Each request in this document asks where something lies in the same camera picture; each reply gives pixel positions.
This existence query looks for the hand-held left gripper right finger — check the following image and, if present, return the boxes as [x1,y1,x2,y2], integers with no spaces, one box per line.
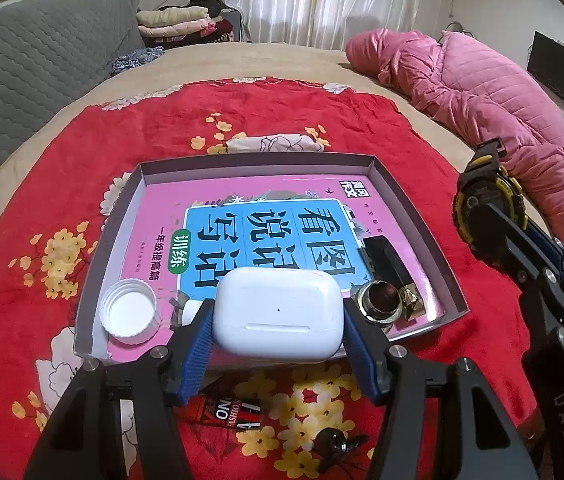
[343,300,543,480]

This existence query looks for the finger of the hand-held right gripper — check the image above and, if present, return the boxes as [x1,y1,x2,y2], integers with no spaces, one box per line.
[522,217,564,271]
[482,202,564,291]

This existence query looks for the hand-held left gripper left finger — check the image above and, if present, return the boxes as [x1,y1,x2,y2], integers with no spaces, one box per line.
[22,297,218,480]

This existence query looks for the small white bottle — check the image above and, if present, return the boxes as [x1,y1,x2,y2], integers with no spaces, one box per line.
[182,300,208,326]

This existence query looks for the black and yellow wristwatch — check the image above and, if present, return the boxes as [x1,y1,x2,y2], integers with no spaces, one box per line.
[451,137,530,263]

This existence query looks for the white bottle cap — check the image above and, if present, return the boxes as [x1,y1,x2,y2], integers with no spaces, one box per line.
[99,280,159,345]

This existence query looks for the white earbuds case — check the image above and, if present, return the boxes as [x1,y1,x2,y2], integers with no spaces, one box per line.
[212,267,345,361]

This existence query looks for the grey cardboard box tray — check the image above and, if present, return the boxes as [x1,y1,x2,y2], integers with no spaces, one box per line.
[72,154,469,367]

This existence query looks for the red lighter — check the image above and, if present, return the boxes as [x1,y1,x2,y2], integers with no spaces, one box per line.
[182,385,265,431]

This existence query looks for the black hair clip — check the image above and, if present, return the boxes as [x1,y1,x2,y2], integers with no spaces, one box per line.
[314,427,370,473]

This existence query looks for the black and gold lipstick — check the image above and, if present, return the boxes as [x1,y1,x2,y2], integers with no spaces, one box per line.
[364,237,433,321]

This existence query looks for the pink and blue book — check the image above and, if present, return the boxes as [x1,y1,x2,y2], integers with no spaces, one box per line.
[107,172,445,366]

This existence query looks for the pink quilted jacket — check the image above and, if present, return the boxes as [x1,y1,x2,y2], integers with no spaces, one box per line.
[346,29,564,256]

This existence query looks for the red floral blanket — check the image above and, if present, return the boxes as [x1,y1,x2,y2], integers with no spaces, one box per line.
[0,77,543,480]

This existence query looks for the blue floral cloth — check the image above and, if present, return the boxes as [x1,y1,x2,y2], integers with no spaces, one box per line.
[111,46,165,75]

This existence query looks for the dark red folded blanket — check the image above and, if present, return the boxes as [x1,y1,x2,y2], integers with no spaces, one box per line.
[142,20,235,48]

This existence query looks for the white curtain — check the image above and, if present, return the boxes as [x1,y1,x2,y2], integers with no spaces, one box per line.
[217,0,455,51]

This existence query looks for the pink folded cloth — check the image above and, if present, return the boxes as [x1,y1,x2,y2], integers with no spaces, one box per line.
[139,17,223,38]

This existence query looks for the cream folded blanket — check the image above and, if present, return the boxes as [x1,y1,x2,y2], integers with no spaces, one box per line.
[137,6,210,28]

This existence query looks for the black garment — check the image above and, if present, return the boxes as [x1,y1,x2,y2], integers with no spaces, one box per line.
[189,0,233,16]

